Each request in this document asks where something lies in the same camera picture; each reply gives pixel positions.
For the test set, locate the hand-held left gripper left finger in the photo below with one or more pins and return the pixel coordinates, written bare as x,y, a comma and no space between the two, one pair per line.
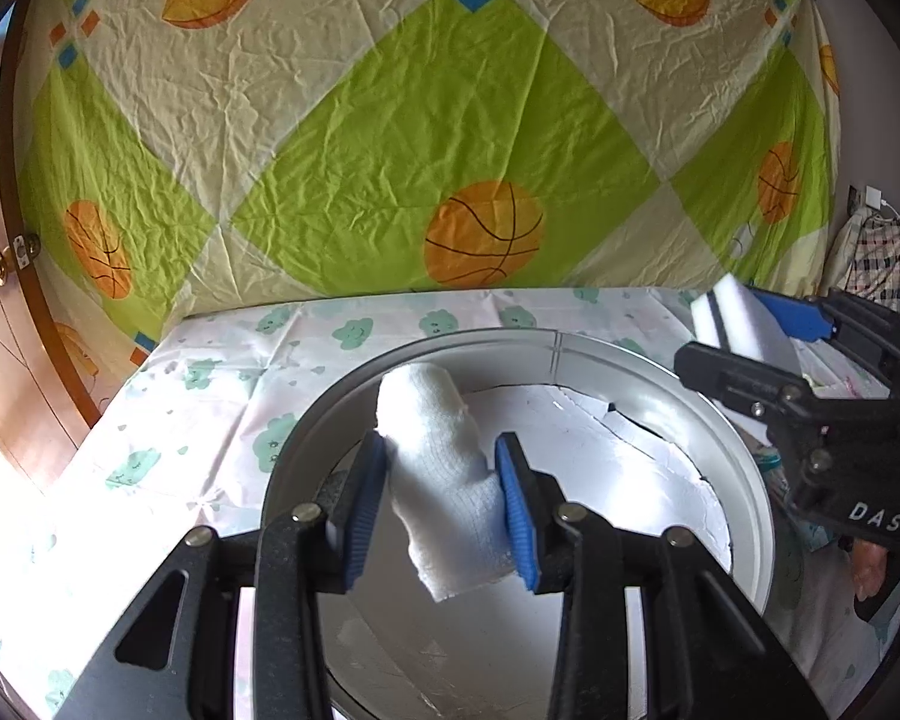
364,517

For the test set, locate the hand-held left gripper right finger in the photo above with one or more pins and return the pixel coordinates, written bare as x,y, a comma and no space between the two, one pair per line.
514,510

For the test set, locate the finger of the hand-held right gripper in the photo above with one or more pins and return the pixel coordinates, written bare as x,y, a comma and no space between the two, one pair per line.
795,315
727,375

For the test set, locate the white sponge block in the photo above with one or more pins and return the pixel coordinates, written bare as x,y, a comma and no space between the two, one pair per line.
742,322

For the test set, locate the round metal tin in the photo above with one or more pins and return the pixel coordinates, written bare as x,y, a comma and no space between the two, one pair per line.
720,435

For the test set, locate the white towel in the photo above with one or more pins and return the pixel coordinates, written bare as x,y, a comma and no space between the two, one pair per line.
439,480

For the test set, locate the person's right hand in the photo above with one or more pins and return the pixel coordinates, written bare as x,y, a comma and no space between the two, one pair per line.
870,570

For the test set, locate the plaid cloth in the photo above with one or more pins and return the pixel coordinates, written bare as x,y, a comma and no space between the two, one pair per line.
881,262

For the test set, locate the cloud print table cloth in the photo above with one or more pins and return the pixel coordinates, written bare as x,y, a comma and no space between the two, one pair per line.
210,405

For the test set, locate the wooden door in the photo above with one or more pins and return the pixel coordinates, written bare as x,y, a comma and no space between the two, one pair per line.
22,360

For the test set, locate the basketball print hanging sheet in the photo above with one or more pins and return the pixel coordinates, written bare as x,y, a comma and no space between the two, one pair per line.
390,127

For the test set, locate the white wall charger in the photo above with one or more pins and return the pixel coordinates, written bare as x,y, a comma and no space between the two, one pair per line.
872,197

